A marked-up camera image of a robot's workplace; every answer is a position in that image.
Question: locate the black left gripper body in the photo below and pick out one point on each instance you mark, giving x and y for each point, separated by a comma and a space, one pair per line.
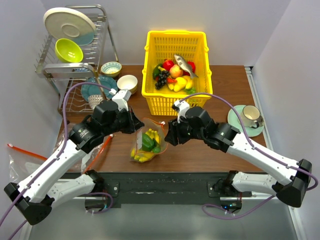
124, 122

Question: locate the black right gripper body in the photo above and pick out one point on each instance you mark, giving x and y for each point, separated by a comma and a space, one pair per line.
184, 131

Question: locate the green toy bell pepper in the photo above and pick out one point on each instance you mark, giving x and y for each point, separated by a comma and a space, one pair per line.
148, 144

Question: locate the clear zip top bag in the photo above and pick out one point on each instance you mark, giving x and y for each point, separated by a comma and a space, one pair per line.
159, 127

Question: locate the yellow toy banana bunch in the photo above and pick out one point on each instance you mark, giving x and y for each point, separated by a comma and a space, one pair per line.
137, 154

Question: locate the green toy cucumber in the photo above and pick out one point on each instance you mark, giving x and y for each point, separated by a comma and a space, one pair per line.
156, 150

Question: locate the single yellow toy banana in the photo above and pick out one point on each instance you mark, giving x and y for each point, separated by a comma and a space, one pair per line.
189, 82

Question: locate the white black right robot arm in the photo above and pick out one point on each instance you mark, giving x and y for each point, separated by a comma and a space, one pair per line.
285, 178

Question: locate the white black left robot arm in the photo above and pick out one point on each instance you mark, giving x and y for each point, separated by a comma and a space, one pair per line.
36, 196

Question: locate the crumpled clear plastic bag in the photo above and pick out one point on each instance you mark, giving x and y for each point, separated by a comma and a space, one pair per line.
83, 164

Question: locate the clear bag red zipper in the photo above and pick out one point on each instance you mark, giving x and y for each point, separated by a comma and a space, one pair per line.
20, 163

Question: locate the white cream bowl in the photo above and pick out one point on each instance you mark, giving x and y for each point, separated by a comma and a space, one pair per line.
128, 82

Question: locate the yellow toy pear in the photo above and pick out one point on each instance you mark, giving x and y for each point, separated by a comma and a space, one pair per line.
177, 84

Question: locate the teal scalloped plate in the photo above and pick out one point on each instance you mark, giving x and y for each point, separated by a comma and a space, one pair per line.
88, 90

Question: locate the teal patterned small bowl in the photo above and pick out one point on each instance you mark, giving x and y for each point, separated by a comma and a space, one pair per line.
111, 69

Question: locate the black toy grapes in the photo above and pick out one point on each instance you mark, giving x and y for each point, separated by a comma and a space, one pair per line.
162, 79

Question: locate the dark green toy pepper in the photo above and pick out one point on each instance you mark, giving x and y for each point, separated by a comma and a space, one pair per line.
157, 71

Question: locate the toy peach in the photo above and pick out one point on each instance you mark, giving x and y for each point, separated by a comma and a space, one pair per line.
175, 71

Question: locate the cream enamel mug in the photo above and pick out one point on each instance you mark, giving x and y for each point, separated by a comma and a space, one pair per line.
251, 117

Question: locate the yellow plastic basket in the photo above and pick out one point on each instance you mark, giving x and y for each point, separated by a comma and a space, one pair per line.
161, 45

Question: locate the grey toy fish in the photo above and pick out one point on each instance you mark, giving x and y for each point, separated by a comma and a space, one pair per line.
184, 65

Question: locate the metal dish rack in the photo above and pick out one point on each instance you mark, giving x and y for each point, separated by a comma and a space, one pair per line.
61, 75

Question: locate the lime green bowl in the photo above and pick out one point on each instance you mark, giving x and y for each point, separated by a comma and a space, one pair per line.
67, 51

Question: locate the large cream blue plate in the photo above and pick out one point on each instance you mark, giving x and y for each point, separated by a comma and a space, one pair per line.
67, 23

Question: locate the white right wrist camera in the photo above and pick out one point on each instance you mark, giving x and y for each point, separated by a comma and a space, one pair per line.
181, 107

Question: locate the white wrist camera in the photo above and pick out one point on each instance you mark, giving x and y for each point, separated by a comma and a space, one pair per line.
121, 99
181, 107

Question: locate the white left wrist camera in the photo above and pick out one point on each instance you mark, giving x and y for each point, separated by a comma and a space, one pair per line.
121, 99

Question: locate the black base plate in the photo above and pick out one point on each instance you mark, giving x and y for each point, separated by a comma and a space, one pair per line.
165, 188

